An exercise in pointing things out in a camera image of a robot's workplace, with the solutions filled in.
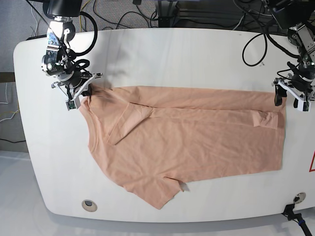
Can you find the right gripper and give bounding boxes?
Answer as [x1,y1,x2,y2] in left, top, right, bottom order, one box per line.
[51,71,103,108]

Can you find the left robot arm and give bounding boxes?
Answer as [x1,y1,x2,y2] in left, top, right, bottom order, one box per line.
[260,0,315,112]

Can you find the table cable grommet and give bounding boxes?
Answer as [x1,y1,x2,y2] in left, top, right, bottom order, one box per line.
[82,200,97,212]
[293,192,306,204]

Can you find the tangled black cables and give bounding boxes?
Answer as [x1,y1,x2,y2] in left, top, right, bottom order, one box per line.
[93,0,271,31]

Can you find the right table cable grommet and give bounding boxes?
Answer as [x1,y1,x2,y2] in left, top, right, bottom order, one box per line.
[293,192,306,204]

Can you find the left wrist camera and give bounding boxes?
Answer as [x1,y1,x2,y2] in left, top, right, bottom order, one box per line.
[297,99,311,112]

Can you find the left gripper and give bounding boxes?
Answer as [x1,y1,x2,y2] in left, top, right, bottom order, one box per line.
[273,71,315,108]

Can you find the black clamp mount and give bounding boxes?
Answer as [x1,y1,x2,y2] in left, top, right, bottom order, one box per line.
[282,204,312,236]

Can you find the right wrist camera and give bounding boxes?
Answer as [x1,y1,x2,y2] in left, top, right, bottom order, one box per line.
[65,100,77,111]

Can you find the yellow cable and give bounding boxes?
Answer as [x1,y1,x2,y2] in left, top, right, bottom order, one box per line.
[78,0,91,34]

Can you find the left table cable grommet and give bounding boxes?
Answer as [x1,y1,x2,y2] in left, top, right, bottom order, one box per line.
[82,200,97,212]

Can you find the peach T-shirt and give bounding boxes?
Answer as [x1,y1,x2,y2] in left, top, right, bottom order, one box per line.
[79,86,286,209]

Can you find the red triangle warning sticker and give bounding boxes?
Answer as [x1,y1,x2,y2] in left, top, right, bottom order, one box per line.
[309,152,315,172]

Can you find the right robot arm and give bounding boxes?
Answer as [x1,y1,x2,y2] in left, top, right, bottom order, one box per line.
[41,0,102,110]

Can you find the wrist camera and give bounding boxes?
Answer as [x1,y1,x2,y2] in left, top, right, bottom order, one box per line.
[297,99,311,112]
[65,100,77,111]

